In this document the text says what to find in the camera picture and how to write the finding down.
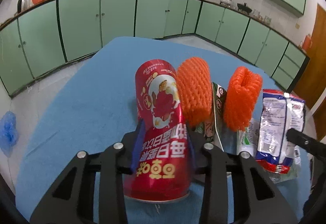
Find green white wrapper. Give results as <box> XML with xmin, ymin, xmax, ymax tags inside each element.
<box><xmin>237</xmin><ymin>119</ymin><xmax>260</xmax><ymax>158</ymax></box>

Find wooden door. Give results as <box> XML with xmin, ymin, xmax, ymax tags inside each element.
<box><xmin>294</xmin><ymin>4</ymin><xmax>325</xmax><ymax>109</ymax></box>

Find orange thermos flask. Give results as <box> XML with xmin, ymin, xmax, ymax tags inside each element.
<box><xmin>302</xmin><ymin>34</ymin><xmax>312</xmax><ymax>51</ymax></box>

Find silver foil snack bag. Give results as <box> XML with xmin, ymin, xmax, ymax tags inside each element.
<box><xmin>255</xmin><ymin>89</ymin><xmax>306</xmax><ymax>174</ymax></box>

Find orange foam net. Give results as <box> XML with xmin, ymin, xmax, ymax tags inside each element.
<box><xmin>176</xmin><ymin>57</ymin><xmax>213</xmax><ymax>128</ymax></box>
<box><xmin>223</xmin><ymin>66</ymin><xmax>263</xmax><ymax>132</ymax></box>

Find blue table cloth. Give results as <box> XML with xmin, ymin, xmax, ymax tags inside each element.
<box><xmin>15</xmin><ymin>37</ymin><xmax>311</xmax><ymax>223</ymax></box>

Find red drink can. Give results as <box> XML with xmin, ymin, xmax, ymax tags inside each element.
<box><xmin>124</xmin><ymin>59</ymin><xmax>192</xmax><ymax>202</ymax></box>

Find blue plastic bag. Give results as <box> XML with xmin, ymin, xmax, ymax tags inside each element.
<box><xmin>0</xmin><ymin>111</ymin><xmax>19</xmax><ymax>157</ymax></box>

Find green lower kitchen cabinets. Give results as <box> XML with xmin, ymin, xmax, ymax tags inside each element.
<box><xmin>1</xmin><ymin>0</ymin><xmax>309</xmax><ymax>96</ymax></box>

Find black wok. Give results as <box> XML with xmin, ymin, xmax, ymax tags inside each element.
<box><xmin>237</xmin><ymin>3</ymin><xmax>252</xmax><ymax>15</ymax></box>

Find steel electric kettle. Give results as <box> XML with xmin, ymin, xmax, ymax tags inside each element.
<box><xmin>17</xmin><ymin>0</ymin><xmax>28</xmax><ymax>14</ymax></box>

